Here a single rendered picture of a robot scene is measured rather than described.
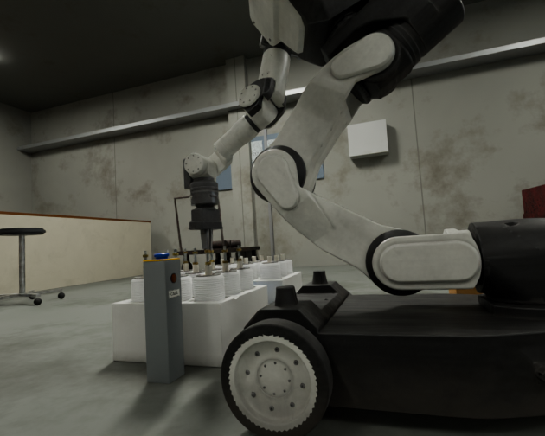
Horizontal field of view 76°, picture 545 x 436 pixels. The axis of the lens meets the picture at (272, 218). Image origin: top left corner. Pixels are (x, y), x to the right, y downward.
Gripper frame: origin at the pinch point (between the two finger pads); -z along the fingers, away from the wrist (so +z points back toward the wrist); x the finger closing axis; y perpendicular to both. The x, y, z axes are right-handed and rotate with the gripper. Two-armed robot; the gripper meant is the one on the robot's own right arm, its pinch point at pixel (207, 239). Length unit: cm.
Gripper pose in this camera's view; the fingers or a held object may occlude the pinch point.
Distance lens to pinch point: 112.7
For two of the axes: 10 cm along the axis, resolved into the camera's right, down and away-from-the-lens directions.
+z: -0.7, -10.0, 0.7
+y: -8.4, 1.0, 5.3
